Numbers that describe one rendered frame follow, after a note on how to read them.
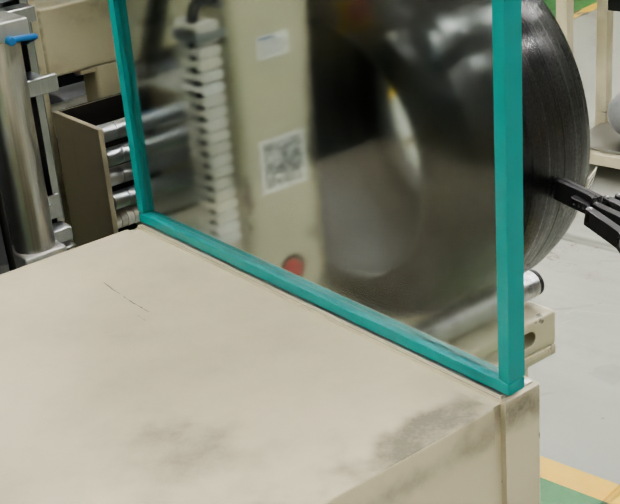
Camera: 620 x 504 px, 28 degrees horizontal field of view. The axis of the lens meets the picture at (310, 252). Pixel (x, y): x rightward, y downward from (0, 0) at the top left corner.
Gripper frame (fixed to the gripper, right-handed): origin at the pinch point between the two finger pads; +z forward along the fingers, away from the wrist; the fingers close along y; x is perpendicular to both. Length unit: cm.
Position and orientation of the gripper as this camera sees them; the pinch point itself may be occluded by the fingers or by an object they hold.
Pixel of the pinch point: (577, 197)
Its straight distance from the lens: 177.8
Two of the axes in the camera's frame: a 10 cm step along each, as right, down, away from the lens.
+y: -7.7, 3.1, -5.5
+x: -0.1, 8.6, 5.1
